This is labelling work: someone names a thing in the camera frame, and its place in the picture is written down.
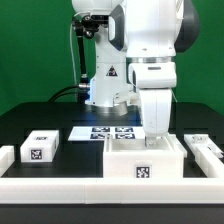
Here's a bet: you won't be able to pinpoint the white left fence piece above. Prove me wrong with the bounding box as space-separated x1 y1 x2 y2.
0 146 15 177

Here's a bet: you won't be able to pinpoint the white marker base plate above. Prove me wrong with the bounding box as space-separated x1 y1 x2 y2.
68 126 145 141

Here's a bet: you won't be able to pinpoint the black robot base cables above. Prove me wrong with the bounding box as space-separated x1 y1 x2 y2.
48 83 91 103

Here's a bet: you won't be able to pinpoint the white cabinet body box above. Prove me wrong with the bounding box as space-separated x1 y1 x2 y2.
103 134 187 179

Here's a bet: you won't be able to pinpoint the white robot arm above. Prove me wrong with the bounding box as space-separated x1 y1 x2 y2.
72 0 200 147

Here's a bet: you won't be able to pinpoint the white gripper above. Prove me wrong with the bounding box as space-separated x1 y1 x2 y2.
139 89 172 147

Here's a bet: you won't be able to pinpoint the white cabinet top block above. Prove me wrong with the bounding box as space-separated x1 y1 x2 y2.
20 130 59 163

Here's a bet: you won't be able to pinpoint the black camera on mount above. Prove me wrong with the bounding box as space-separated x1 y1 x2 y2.
82 15 109 25

